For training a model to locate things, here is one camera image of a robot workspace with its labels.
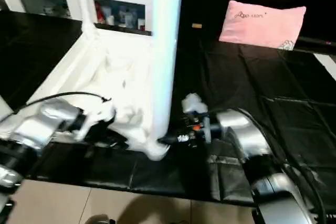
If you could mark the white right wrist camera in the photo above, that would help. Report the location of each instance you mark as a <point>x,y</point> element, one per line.
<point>194,104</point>

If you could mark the pink pillow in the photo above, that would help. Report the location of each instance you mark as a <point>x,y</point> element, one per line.
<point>262,23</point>

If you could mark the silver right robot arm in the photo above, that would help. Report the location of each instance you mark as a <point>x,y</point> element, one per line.
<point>252,135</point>

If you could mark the small yellow label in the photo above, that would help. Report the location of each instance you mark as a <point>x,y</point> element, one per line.
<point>197,25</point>

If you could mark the black work mat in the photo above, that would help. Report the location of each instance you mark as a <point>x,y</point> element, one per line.
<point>283,93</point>

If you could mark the white plastic table top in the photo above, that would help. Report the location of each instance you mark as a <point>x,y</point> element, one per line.
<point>105,72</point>

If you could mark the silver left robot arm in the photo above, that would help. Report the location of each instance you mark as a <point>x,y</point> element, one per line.
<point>42,124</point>

